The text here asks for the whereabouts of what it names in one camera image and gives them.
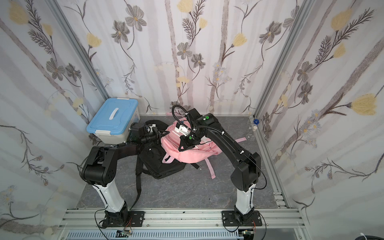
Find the aluminium frame rail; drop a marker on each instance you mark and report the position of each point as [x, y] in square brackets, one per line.
[185, 224]

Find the black backpack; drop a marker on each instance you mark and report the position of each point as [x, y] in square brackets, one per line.
[152, 160]

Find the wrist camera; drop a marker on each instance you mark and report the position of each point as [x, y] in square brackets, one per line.
[184, 123]
[137, 131]

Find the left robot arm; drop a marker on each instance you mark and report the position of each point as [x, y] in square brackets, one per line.
[100, 170]

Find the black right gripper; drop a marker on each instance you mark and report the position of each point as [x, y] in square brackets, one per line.
[184, 142]

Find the white box with blue lid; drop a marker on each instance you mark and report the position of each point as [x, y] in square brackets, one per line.
[112, 122]

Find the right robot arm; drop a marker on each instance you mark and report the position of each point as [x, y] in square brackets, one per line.
[247, 166]

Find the clear bottle with blue cap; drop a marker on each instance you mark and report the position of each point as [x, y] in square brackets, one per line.
[252, 128]

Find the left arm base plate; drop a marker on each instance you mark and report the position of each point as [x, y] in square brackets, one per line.
[123, 219]

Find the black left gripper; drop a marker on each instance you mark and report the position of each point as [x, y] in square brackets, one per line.
[158, 135]

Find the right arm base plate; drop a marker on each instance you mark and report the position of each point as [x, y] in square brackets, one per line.
[236, 219]

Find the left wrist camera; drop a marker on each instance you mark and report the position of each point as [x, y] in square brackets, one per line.
[137, 131]

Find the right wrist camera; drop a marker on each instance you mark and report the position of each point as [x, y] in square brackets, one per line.
[184, 123]

